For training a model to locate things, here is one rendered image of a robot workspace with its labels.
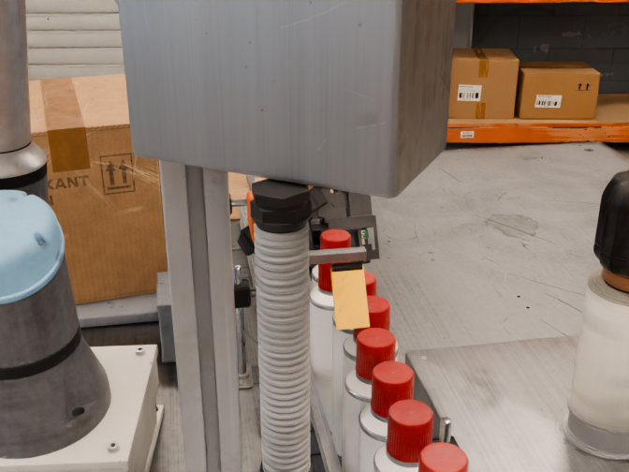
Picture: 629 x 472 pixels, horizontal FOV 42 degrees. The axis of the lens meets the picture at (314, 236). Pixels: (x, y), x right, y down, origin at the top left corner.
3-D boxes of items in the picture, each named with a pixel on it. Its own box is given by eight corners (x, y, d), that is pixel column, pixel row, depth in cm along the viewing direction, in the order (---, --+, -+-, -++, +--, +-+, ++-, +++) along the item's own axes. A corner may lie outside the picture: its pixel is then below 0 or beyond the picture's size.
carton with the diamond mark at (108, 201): (169, 290, 125) (154, 120, 114) (4, 317, 118) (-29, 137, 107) (142, 217, 151) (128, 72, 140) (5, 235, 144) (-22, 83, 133)
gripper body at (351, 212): (380, 264, 95) (371, 162, 96) (307, 270, 94) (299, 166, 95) (367, 268, 103) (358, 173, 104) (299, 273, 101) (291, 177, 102)
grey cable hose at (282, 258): (317, 501, 52) (317, 196, 44) (263, 508, 52) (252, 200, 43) (308, 464, 56) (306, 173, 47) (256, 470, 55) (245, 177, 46)
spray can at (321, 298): (354, 437, 89) (358, 269, 80) (306, 434, 89) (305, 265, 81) (358, 409, 93) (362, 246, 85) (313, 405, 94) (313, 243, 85)
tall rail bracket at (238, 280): (287, 378, 108) (285, 266, 101) (231, 384, 106) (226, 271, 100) (284, 365, 110) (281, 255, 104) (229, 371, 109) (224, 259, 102)
